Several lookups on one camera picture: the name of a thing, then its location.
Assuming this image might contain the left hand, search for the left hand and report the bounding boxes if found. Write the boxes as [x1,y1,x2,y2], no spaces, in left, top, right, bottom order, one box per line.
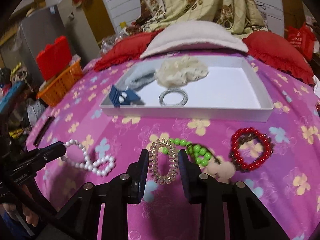
[2,202,40,228]

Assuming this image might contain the white pearl bead bracelet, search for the white pearl bead bracelet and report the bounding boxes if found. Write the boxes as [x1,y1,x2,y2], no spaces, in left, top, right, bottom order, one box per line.
[61,138,117,177]

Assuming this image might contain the clear plastic bags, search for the clear plastic bags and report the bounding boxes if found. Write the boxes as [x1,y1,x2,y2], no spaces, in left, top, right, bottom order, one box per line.
[98,28,129,56]

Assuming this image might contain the white fleece pillow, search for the white fleece pillow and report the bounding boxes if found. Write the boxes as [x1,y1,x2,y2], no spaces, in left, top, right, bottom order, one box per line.
[140,21,248,59]

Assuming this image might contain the black smartphone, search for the black smartphone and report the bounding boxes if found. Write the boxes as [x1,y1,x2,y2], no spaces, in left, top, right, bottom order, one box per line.
[33,116,55,147]

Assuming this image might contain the red ruffled pillow left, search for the red ruffled pillow left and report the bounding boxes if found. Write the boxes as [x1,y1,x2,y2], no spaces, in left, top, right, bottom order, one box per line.
[93,29,163,72]

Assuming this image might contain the pink floral bed sheet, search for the pink floral bed sheet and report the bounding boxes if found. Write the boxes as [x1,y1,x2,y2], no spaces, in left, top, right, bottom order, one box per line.
[26,56,319,239]

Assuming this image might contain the orange plastic basket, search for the orange plastic basket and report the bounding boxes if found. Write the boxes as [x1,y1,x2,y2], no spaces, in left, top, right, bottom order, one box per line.
[36,60,84,107]

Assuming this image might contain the white shallow tray box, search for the white shallow tray box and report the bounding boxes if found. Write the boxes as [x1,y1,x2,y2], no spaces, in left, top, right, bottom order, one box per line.
[100,55,274,122]

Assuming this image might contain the clear spiral hair tie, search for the clear spiral hair tie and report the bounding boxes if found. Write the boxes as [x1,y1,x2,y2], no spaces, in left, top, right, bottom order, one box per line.
[149,138,180,185]

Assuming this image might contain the blue hair claw clip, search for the blue hair claw clip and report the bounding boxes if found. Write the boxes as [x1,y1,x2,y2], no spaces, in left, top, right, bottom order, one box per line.
[108,85,145,108]

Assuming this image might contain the cream lace scrunchie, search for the cream lace scrunchie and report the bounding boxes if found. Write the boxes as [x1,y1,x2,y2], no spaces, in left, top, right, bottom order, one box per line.
[154,56,209,88]

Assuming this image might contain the light blue fluffy scrunchie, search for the light blue fluffy scrunchie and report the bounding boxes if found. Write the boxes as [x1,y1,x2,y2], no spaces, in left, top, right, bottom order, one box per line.
[125,67,156,90]

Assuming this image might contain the red shopping bag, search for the red shopping bag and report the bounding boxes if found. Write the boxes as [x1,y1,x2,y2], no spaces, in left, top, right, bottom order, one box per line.
[286,22,316,61]

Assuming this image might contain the green bead bracelet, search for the green bead bracelet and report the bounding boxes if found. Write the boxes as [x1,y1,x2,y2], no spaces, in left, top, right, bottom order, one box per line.
[162,138,213,167]

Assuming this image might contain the red bead bracelet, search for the red bead bracelet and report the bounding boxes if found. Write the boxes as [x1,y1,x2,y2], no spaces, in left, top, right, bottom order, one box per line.
[228,127,275,172]

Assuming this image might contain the silver mesh bangle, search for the silver mesh bangle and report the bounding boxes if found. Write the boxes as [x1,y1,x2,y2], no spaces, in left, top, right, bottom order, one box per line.
[158,88,188,106]

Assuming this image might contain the grey refrigerator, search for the grey refrigerator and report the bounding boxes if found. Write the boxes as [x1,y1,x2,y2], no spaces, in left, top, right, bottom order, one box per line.
[18,5,74,86]

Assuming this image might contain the red ruffled pillow right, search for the red ruffled pillow right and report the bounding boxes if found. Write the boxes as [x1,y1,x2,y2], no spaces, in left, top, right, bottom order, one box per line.
[242,30,315,87]

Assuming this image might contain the red ruffled pillow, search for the red ruffled pillow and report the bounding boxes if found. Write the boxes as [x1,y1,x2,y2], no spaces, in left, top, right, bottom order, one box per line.
[242,30,315,87]
[93,29,163,72]

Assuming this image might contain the red box in basket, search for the red box in basket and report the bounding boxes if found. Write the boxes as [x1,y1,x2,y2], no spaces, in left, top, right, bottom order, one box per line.
[36,36,72,81]

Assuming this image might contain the floral beige blanket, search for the floral beige blanket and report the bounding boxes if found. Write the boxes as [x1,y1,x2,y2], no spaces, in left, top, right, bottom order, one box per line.
[132,0,267,38]

